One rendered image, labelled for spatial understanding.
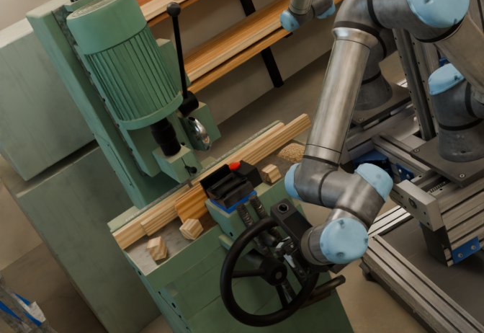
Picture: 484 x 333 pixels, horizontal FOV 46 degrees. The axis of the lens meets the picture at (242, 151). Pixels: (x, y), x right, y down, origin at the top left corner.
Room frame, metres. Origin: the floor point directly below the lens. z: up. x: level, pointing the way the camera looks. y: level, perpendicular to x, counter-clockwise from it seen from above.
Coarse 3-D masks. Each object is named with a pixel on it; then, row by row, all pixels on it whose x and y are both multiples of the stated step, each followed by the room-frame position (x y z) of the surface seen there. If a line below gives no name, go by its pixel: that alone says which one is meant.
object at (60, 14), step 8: (56, 8) 1.59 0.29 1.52; (64, 8) 1.59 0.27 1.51; (56, 16) 1.58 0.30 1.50; (64, 16) 1.59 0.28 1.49; (64, 24) 1.58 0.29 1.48; (64, 32) 1.58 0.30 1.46; (72, 40) 1.58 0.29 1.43; (72, 48) 1.59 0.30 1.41; (96, 88) 1.58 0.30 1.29; (104, 104) 1.58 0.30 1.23; (112, 120) 1.58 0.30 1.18; (120, 136) 1.59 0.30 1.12; (136, 160) 1.58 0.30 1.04; (144, 176) 1.58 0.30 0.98
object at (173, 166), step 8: (152, 152) 1.52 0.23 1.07; (160, 152) 1.49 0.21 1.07; (184, 152) 1.42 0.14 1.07; (192, 152) 1.42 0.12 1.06; (160, 160) 1.48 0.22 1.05; (168, 160) 1.42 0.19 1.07; (176, 160) 1.40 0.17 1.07; (184, 160) 1.41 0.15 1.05; (192, 160) 1.41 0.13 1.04; (168, 168) 1.44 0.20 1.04; (176, 168) 1.40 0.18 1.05; (184, 168) 1.40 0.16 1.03; (176, 176) 1.40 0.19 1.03; (184, 176) 1.40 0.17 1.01
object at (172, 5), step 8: (168, 8) 1.41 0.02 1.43; (176, 8) 1.41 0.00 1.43; (176, 16) 1.42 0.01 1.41; (176, 24) 1.44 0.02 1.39; (176, 32) 1.46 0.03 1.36; (176, 40) 1.47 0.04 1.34; (176, 48) 1.50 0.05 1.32; (184, 72) 1.55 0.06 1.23; (184, 80) 1.56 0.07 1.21; (184, 88) 1.58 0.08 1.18; (184, 96) 1.61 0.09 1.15; (192, 96) 1.62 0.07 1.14; (184, 104) 1.60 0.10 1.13; (192, 104) 1.61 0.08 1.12; (184, 112) 1.61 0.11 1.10
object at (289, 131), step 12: (300, 120) 1.59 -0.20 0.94; (276, 132) 1.57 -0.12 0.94; (288, 132) 1.57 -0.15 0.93; (300, 132) 1.58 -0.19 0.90; (264, 144) 1.53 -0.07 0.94; (276, 144) 1.55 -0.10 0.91; (240, 156) 1.52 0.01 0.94; (252, 156) 1.52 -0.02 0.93; (264, 156) 1.53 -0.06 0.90; (168, 204) 1.43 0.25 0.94; (156, 216) 1.40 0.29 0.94; (168, 216) 1.41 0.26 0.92; (144, 228) 1.38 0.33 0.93; (156, 228) 1.39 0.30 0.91
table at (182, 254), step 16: (288, 144) 1.54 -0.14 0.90; (304, 144) 1.50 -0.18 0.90; (272, 160) 1.49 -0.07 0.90; (176, 224) 1.38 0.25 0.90; (208, 224) 1.31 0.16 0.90; (144, 240) 1.37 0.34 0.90; (176, 240) 1.30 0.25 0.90; (192, 240) 1.27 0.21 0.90; (208, 240) 1.28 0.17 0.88; (224, 240) 1.26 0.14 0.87; (128, 256) 1.33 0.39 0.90; (144, 256) 1.30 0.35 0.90; (176, 256) 1.24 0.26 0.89; (192, 256) 1.26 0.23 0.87; (240, 256) 1.20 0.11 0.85; (144, 272) 1.22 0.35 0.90; (160, 272) 1.22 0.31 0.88; (176, 272) 1.24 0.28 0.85; (160, 288) 1.22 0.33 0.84
